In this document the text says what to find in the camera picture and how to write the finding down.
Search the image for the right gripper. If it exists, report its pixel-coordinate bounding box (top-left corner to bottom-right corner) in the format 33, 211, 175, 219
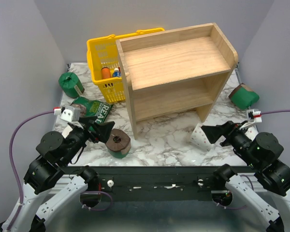
201, 118, 259, 167

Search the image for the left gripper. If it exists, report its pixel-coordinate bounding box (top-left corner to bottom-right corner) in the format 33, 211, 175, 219
61, 115, 116, 165

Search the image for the floral paper towel roll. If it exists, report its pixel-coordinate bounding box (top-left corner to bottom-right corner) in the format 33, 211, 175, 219
62, 126, 73, 138
190, 123, 213, 152
245, 127, 259, 141

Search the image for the green brown roll front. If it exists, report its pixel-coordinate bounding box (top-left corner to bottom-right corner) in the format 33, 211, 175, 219
105, 129, 131, 159

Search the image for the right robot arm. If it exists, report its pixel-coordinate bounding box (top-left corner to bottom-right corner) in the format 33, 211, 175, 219
201, 121, 290, 232

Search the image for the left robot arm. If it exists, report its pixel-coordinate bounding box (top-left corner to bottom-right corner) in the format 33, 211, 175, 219
0, 117, 115, 232

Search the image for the wooden two-tier shelf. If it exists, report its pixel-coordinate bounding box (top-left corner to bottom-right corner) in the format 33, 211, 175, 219
116, 23, 238, 137

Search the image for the green crisps bag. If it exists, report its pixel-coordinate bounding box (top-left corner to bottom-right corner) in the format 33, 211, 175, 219
71, 97, 113, 124

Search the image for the green wrapped roll right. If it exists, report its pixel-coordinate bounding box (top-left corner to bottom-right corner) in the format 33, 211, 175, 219
229, 83, 260, 110

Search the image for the green wrapped roll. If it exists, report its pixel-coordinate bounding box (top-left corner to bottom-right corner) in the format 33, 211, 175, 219
58, 72, 85, 99
229, 83, 260, 110

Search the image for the green wrapped roll far left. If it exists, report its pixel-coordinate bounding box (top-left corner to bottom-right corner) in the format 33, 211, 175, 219
58, 72, 85, 99

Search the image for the orange bottle in basket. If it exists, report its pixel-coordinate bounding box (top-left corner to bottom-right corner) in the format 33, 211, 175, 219
101, 67, 112, 79

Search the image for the blue white bottle in basket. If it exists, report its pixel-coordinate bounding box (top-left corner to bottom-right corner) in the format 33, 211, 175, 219
112, 68, 121, 78

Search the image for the yellow plastic shopping basket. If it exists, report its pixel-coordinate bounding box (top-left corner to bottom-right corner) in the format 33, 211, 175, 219
87, 28, 164, 103

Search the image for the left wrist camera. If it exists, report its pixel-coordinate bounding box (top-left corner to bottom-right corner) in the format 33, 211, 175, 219
53, 105, 81, 123

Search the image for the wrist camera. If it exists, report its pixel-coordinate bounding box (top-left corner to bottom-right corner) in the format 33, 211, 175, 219
240, 109, 262, 130
53, 105, 81, 123

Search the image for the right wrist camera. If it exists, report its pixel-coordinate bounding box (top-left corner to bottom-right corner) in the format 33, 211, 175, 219
240, 109, 262, 130

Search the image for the black front rail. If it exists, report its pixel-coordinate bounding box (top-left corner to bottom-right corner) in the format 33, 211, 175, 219
60, 165, 257, 203

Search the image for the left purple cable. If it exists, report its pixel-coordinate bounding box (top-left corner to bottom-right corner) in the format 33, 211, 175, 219
4, 110, 55, 230

